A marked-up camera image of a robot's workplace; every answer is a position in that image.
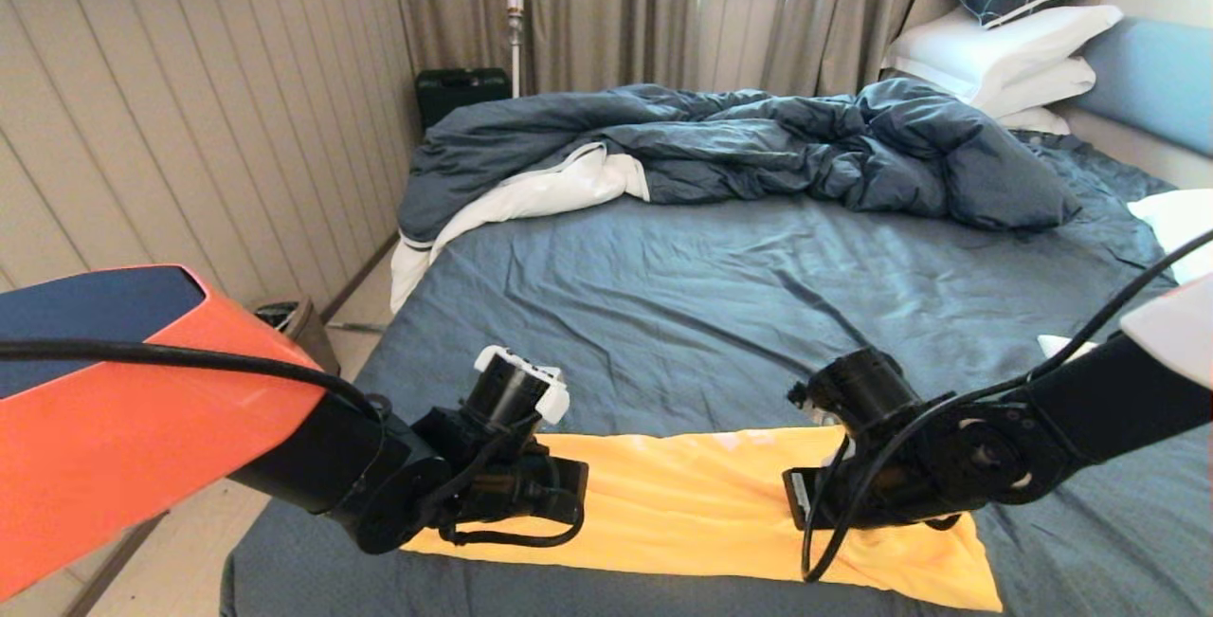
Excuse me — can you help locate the yellow t-shirt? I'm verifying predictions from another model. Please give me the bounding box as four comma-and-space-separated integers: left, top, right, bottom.
403, 426, 1004, 612

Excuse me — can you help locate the white remote control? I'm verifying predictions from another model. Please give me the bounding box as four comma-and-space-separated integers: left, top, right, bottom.
1037, 334, 1100, 362

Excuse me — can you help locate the dark blue bed sheet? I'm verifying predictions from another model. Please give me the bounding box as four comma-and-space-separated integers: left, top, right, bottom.
220, 126, 1213, 617

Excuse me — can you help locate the beige trash bin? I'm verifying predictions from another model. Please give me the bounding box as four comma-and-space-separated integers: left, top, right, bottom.
254, 299, 341, 377

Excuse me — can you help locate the white duvet lining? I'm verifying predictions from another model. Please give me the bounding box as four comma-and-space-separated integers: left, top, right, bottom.
389, 141, 651, 312

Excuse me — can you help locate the crumpled dark blue duvet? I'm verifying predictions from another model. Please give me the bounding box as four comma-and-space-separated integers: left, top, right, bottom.
397, 79, 1081, 245

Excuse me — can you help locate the small white pillow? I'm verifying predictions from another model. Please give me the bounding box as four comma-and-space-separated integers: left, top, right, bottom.
993, 105, 1072, 136

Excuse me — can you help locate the black suitcase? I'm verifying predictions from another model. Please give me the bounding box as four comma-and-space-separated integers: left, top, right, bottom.
415, 67, 513, 131

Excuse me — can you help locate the beige bed headboard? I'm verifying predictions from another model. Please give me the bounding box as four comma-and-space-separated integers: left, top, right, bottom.
898, 0, 1213, 190

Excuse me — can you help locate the medium white pillow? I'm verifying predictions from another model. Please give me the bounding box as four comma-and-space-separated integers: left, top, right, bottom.
969, 56, 1097, 118

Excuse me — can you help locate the large white pillow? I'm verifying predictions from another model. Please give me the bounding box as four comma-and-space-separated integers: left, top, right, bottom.
881, 3, 1124, 106

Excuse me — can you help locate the narrow beige curtain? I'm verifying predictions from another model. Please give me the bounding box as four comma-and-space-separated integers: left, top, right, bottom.
760, 0, 1001, 99

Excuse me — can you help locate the blue headboard pad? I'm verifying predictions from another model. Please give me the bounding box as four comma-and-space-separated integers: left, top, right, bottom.
1073, 16, 1213, 159

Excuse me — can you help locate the wide beige curtain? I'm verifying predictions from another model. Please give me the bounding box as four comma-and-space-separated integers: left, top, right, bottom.
387, 0, 702, 95

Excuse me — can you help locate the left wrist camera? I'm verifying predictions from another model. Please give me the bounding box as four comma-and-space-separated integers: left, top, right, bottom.
474, 345, 571, 426

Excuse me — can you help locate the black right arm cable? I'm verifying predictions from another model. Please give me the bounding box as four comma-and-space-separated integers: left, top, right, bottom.
801, 228, 1213, 583

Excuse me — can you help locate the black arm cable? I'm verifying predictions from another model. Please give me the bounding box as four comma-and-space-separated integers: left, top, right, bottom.
0, 339, 385, 419
801, 228, 1213, 583

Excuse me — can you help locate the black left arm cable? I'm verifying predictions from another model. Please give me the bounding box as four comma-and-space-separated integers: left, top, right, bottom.
0, 339, 385, 419

